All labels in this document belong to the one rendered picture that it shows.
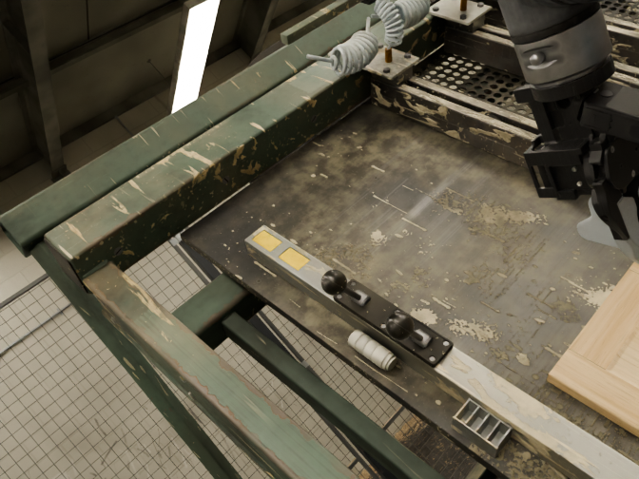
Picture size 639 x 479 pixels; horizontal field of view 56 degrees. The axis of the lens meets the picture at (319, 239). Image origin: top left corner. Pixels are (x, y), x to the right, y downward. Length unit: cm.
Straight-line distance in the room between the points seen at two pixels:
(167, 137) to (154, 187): 58
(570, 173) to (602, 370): 42
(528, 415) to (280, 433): 33
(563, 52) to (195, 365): 66
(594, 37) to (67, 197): 135
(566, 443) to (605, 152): 42
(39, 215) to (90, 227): 51
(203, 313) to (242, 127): 40
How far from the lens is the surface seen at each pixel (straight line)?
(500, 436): 90
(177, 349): 96
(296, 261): 104
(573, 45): 56
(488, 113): 130
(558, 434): 87
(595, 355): 98
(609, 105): 58
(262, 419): 86
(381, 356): 92
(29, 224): 163
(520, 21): 56
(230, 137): 124
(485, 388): 89
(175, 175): 118
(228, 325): 109
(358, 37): 128
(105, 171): 168
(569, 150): 60
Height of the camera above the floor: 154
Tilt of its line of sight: 4 degrees up
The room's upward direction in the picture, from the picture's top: 42 degrees counter-clockwise
